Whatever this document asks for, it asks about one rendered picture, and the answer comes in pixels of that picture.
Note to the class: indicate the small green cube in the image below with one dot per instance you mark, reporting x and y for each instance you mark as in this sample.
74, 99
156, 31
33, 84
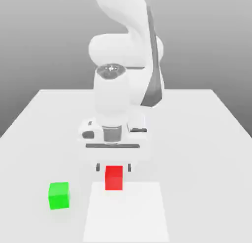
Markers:
59, 196

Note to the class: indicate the small red cube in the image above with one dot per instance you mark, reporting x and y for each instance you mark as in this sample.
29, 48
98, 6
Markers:
113, 179

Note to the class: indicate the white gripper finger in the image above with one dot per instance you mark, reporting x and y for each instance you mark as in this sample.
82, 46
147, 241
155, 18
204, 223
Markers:
129, 167
98, 167

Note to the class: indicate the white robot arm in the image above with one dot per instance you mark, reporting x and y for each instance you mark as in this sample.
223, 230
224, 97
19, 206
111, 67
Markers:
110, 93

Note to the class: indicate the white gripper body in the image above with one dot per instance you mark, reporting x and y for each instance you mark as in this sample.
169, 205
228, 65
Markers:
112, 153

